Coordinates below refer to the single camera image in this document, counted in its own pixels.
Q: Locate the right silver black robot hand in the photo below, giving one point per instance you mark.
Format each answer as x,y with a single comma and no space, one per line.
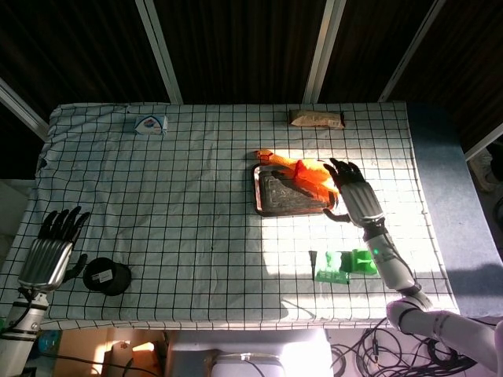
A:
359,200

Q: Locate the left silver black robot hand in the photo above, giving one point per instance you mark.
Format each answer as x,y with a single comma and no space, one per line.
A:
47,261

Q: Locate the yellow rubber chicken toy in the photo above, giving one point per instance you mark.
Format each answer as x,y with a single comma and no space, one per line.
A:
310,173

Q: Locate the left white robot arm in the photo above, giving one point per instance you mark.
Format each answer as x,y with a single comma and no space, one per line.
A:
19,330

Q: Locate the metal rectangular tray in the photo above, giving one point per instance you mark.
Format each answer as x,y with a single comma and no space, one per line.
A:
279,202

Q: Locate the green packaged item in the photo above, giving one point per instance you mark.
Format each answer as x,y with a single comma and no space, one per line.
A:
338,267

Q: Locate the blue table cover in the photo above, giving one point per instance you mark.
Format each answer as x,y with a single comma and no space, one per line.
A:
444,188

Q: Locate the brown snack package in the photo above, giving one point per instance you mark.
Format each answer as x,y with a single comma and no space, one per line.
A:
314,118

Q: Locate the brown cardboard box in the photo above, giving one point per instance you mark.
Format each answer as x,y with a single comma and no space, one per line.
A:
141,353

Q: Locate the white black checkered tablecloth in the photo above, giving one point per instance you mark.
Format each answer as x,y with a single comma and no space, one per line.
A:
196,188

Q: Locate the blue white tissue packet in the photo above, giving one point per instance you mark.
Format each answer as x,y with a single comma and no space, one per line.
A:
151,125

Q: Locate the dark brown curtain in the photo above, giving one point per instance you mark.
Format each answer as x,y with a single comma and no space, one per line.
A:
243,47

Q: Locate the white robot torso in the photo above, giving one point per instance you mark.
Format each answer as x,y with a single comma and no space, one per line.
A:
247,365

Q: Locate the white aluminium frame post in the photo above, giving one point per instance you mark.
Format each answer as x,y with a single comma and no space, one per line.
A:
412,51
159,51
324,51
485,143
23,110

